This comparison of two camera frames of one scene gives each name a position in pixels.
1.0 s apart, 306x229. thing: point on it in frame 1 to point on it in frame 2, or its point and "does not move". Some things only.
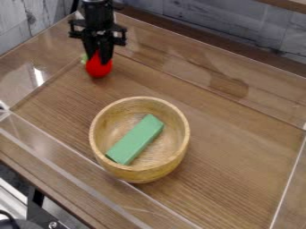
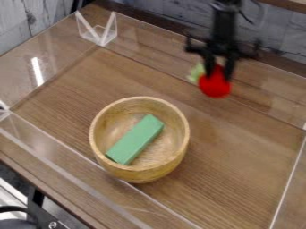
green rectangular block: x=131 y=144 does not move
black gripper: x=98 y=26 to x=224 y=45
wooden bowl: x=139 y=135 does not move
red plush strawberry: x=97 y=67 to x=216 y=86
